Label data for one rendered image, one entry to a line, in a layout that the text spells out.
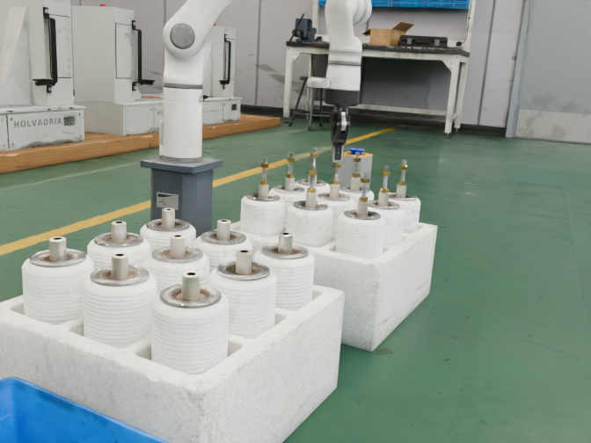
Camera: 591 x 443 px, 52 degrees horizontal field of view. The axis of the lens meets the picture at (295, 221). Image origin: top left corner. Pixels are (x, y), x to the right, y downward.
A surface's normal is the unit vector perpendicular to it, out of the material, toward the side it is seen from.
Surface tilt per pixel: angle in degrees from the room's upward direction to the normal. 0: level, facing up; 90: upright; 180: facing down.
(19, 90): 90
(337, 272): 90
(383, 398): 0
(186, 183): 92
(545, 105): 90
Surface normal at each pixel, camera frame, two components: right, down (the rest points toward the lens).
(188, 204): 0.36, 0.22
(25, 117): 0.93, 0.14
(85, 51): -0.37, 0.21
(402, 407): 0.06, -0.97
